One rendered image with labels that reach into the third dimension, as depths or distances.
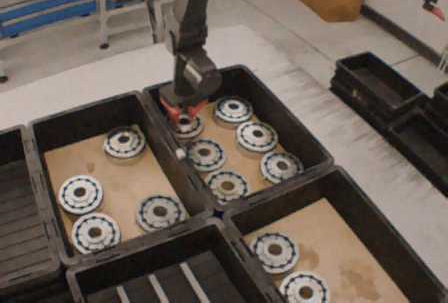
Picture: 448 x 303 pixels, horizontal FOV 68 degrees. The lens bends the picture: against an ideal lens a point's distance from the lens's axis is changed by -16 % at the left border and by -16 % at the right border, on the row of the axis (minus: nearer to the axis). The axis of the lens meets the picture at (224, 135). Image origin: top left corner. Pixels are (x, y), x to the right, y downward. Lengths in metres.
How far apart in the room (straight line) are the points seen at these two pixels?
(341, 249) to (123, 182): 0.50
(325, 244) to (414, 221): 0.41
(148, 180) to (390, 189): 0.71
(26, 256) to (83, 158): 0.29
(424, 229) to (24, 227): 1.05
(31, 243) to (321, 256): 0.61
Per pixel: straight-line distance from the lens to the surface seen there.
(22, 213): 0.89
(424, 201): 1.24
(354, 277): 0.83
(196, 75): 0.78
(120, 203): 0.85
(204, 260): 0.77
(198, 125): 0.97
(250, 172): 0.91
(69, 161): 0.95
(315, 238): 0.84
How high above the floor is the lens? 1.51
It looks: 44 degrees down
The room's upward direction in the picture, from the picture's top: 8 degrees clockwise
